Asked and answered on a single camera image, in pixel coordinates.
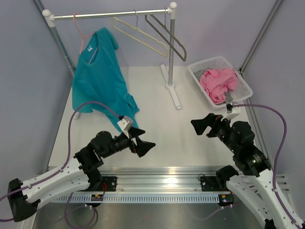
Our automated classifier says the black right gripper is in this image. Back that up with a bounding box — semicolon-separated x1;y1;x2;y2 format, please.
191;112;239;153

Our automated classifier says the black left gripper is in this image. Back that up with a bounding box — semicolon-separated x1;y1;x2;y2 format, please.
102;125;155;158

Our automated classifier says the pink t shirt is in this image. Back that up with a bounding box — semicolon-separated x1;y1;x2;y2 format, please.
199;68;239;104

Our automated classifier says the cream hanger with metal hook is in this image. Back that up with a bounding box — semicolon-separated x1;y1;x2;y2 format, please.
111;11;169;57

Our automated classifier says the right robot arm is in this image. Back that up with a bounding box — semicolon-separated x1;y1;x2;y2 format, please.
191;113;305;229

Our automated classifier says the teal t shirt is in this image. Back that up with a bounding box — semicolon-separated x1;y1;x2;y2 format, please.
72;28;140;129

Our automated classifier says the grey velvet hanger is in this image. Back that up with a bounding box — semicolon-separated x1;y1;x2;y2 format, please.
144;10;187;62

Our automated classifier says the grey cloth in basket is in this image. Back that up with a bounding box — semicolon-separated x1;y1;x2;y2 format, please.
195;69;235;104

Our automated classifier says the white plastic basket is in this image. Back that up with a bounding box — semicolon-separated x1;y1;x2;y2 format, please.
188;56;253;110

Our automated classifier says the white and metal clothes rack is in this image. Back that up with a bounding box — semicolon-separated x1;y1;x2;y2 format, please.
41;2;187;110

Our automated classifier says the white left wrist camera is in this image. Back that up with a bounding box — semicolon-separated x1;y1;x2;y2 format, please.
117;115;133;139

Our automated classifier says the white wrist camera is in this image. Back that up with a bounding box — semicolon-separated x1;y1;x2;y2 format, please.
117;115;133;139
221;102;241;121

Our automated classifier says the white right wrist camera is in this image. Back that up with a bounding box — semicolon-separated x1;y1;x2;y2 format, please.
221;102;241;121

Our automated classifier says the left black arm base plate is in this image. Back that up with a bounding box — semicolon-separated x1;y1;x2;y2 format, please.
87;176;118;192

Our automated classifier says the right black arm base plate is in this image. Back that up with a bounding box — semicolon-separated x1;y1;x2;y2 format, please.
199;176;230;192

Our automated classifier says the aluminium mounting rail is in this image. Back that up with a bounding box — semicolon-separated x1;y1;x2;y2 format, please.
99;166;222;193

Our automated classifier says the slotted white cable duct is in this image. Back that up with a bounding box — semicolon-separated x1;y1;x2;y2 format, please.
53;193;220;204

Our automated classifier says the pink wire hanger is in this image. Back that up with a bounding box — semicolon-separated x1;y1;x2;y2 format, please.
73;12;98;63

